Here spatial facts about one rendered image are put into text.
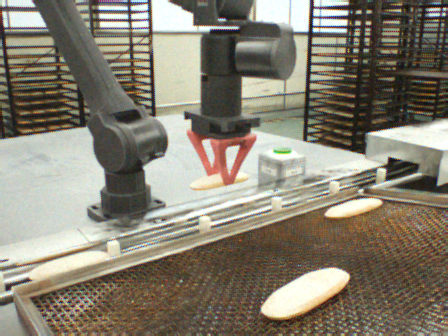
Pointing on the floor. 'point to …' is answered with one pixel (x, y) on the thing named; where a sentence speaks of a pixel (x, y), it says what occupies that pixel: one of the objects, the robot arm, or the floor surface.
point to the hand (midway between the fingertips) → (220, 175)
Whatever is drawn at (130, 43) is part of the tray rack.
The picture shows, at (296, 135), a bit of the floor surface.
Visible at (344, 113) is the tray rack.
